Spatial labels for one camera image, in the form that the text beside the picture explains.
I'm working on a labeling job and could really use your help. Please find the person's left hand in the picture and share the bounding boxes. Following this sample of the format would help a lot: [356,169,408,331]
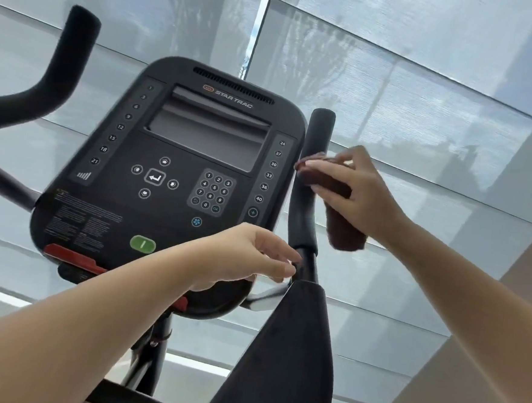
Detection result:
[186,218,306,302]

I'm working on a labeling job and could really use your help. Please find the red safety strip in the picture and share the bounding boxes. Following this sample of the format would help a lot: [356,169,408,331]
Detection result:
[42,243,110,276]

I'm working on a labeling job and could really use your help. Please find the black padded armrest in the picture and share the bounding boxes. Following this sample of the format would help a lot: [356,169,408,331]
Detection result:
[204,273,341,403]

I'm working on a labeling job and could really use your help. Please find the person's right forearm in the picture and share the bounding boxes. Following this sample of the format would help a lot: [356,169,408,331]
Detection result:
[371,215,532,392]

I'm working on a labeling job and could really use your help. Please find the person's right hand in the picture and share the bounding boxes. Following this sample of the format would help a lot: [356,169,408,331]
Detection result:
[298,141,417,256]

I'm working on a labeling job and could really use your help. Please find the brown cleaning cloth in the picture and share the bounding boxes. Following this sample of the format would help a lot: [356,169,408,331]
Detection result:
[289,150,373,253]

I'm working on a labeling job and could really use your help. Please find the person's left forearm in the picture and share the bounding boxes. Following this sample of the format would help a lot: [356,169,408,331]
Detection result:
[0,246,208,403]

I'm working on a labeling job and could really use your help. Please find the black curved foam handlebar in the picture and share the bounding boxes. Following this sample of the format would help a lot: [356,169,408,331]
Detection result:
[0,0,103,127]

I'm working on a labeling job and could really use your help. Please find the black console support post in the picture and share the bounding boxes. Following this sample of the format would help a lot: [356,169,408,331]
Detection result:
[115,309,173,399]

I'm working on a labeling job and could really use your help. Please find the black straight foam handlebar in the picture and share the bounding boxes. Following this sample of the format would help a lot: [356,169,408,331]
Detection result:
[285,107,337,286]

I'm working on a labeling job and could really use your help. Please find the green round console button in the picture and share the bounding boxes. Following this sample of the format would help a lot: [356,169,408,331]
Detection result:
[129,234,158,256]

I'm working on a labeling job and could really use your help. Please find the black exercise machine console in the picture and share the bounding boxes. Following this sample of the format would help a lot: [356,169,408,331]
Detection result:
[23,47,313,327]

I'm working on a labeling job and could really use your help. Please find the grey roller blind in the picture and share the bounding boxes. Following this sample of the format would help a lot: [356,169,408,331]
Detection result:
[0,0,275,389]
[161,0,532,403]

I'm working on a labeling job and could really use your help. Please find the black diagonal machine bar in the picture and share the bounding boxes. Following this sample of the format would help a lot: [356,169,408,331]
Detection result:
[0,153,42,214]

